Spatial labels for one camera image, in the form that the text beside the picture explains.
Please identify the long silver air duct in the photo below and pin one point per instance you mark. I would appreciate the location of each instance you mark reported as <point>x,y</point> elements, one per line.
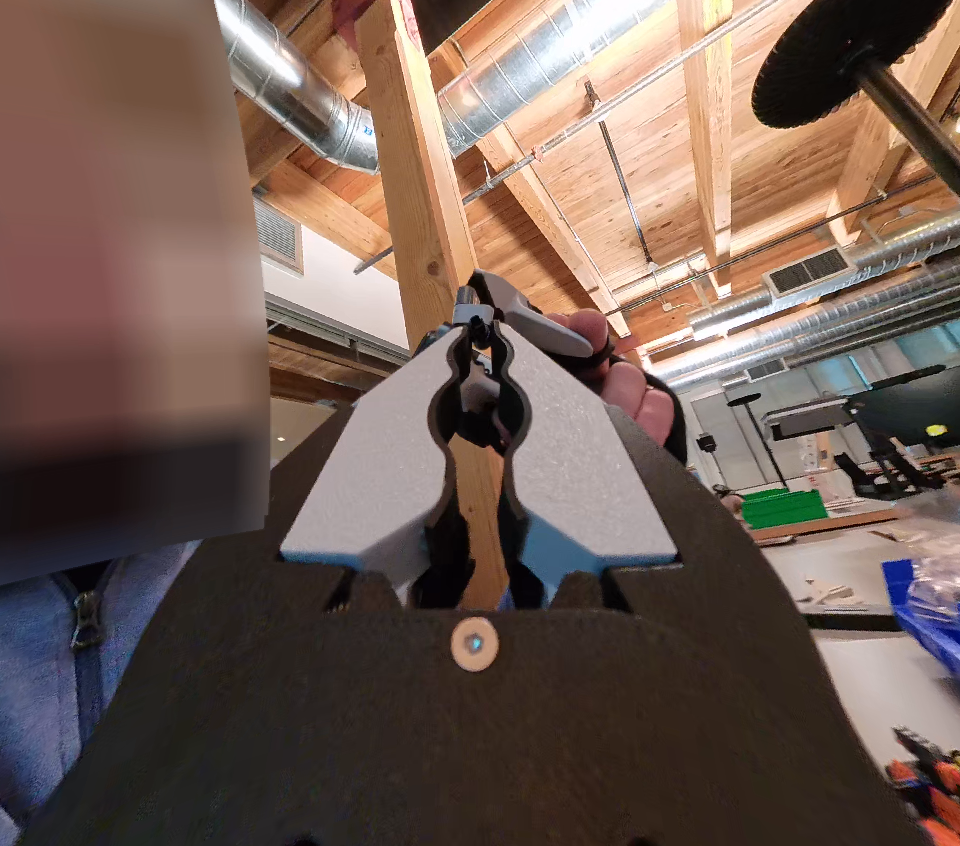
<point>825,306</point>

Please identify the blue plastic bin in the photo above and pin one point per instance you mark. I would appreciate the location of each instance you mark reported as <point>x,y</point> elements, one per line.
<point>900,606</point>

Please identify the wooden post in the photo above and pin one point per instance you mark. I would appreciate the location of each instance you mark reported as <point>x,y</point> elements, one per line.
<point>420,185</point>

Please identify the person's left hand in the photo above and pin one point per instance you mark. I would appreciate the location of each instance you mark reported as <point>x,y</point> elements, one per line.
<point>630,388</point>

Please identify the clear plastic bags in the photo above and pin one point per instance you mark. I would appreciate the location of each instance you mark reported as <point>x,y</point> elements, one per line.
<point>941,583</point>

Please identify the wall air vent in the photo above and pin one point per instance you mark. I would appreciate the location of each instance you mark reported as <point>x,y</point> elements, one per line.
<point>279,238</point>

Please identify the ceiling air vent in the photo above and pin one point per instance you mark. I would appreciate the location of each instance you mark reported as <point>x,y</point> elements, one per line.
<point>806,272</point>

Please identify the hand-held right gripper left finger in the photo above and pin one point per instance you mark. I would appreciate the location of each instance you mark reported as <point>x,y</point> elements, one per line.
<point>375,478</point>

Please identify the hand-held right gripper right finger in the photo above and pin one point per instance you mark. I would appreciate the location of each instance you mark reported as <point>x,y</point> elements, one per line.
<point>592,478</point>

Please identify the white machine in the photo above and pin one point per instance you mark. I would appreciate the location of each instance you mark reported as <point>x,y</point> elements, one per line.
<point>810,418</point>

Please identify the slim black floor lamp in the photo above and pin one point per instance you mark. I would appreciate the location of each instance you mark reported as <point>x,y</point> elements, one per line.
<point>750,426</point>

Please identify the black screen on stand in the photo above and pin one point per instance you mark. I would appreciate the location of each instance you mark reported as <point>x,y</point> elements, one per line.
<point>900,403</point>

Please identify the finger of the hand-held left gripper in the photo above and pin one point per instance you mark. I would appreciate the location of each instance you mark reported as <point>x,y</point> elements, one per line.
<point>478,388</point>
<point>540,330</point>

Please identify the green bin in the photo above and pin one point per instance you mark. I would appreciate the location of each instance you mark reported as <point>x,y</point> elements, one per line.
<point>784,504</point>

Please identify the person's blue sweatshirt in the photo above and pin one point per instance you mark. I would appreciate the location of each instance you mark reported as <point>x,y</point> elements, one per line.
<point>45,673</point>

